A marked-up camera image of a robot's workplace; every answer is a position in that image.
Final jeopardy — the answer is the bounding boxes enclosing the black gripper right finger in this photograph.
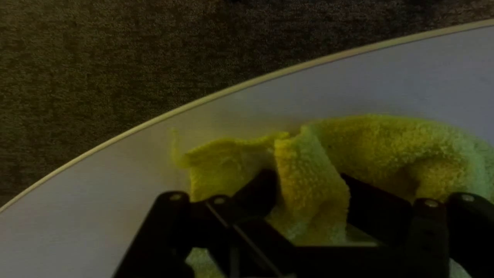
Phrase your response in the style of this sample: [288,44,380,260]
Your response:
[295,172,494,278]

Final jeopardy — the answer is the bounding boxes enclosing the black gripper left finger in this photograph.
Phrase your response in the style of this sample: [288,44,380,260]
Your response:
[113,168,300,278]

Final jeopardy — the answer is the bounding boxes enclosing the yellow towel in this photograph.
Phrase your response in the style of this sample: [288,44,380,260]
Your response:
[172,114,494,278]

